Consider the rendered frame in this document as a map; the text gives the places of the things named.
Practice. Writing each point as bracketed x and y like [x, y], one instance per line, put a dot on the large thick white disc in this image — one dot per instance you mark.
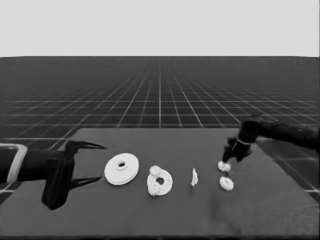
[116, 175]

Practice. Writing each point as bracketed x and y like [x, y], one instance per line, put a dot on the small white T-shaped piece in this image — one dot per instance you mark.
[194, 180]

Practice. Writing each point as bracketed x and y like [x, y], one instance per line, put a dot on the white round carrier with pins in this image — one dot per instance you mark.
[167, 186]

